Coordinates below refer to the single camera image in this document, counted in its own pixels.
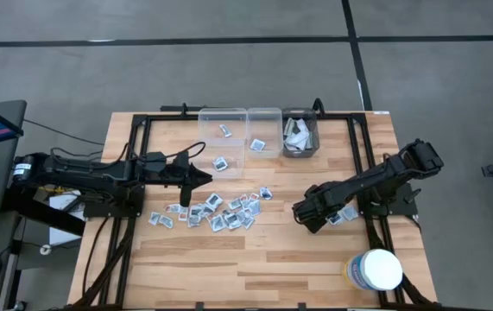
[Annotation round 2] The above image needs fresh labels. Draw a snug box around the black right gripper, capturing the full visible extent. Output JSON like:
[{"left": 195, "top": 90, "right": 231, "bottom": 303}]
[{"left": 292, "top": 183, "right": 347, "bottom": 235}]

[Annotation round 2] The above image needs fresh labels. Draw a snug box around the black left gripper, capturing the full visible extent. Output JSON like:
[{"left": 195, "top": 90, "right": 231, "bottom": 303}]
[{"left": 166, "top": 150, "right": 213, "bottom": 208}]

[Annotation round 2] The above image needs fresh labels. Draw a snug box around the large clear plastic bin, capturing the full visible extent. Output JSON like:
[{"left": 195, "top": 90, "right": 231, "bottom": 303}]
[{"left": 197, "top": 107, "right": 248, "bottom": 179}]

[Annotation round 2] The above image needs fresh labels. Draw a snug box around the grey plastic bin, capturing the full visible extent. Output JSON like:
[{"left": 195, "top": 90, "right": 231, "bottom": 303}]
[{"left": 281, "top": 107, "right": 320, "bottom": 159}]

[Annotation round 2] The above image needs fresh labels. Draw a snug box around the long white bandage wrapper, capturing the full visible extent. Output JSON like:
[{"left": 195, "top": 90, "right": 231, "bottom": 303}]
[{"left": 291, "top": 118, "right": 313, "bottom": 151}]

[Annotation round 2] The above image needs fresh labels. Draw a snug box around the small clear plastic bin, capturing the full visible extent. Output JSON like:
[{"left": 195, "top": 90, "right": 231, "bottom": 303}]
[{"left": 245, "top": 106, "right": 284, "bottom": 160}]

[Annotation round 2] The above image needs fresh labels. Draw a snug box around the jar with white lid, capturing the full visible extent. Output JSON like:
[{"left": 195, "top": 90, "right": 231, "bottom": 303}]
[{"left": 343, "top": 248, "right": 404, "bottom": 292}]

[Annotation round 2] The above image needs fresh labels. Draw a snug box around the white paper sheet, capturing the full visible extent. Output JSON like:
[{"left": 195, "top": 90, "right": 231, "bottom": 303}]
[{"left": 48, "top": 192, "right": 86, "bottom": 246}]

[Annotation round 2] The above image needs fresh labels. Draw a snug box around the black support beam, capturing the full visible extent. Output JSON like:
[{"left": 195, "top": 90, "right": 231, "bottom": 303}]
[{"left": 6, "top": 189, "right": 86, "bottom": 238}]

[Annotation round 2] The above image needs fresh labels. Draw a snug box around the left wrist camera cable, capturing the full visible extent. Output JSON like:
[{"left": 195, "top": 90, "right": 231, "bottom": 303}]
[{"left": 159, "top": 141, "right": 207, "bottom": 162}]

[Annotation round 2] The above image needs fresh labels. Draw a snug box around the black cable bundle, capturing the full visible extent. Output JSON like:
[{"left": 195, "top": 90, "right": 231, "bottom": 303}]
[{"left": 80, "top": 215, "right": 137, "bottom": 308}]

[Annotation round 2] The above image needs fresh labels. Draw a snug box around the black floor cable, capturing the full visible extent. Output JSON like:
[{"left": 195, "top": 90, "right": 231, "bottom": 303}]
[{"left": 23, "top": 118, "right": 105, "bottom": 147}]

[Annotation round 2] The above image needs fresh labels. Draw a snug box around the yellow cable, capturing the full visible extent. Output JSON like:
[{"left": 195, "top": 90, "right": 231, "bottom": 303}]
[{"left": 38, "top": 184, "right": 81, "bottom": 194}]

